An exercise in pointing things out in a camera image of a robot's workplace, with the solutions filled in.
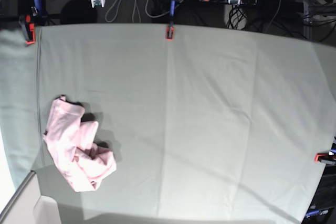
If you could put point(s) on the pink t-shirt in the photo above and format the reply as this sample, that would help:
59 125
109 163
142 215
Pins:
70 142

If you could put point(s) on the left red black clamp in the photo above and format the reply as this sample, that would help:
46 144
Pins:
28 10

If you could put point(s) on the red black clamp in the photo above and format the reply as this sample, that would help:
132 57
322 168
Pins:
28 10
326 158
170 26

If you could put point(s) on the middle red black clamp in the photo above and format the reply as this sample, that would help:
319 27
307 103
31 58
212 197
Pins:
170 26

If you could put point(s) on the right red black clamp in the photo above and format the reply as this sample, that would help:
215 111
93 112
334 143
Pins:
326 158

